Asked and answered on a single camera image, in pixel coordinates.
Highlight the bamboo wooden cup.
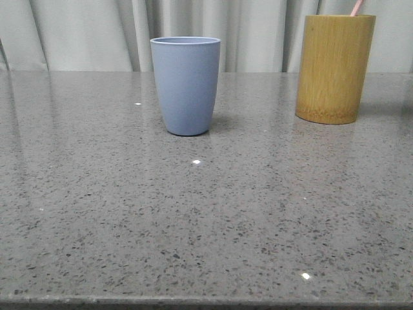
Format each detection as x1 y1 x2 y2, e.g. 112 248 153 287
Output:
296 15 376 125

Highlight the blue plastic cup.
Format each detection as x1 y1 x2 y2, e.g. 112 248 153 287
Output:
150 36 221 136

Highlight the grey-green curtain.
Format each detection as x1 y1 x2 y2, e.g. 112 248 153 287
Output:
0 0 413 74

